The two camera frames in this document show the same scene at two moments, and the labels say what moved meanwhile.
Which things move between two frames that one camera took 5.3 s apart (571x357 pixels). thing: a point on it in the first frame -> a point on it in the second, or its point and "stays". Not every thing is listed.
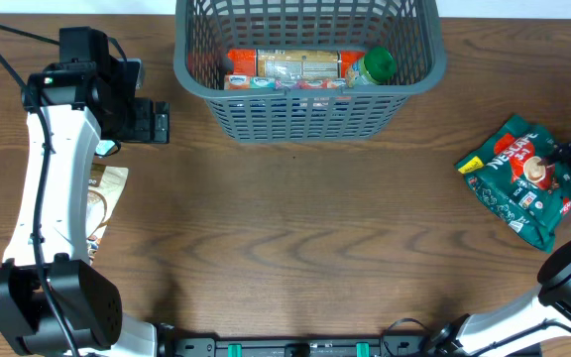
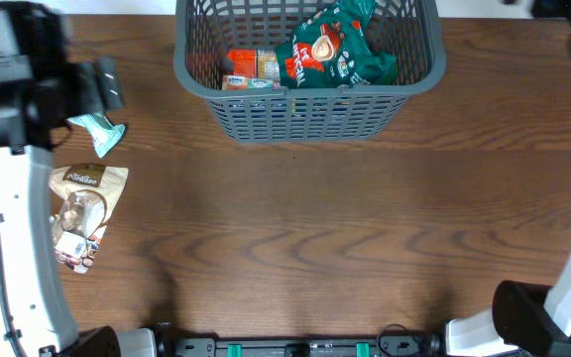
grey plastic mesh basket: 205,31 stays
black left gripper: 142,129 -> 90,77
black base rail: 402,343 stays
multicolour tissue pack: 254,82 stays
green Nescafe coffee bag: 506,177 -> 328,50
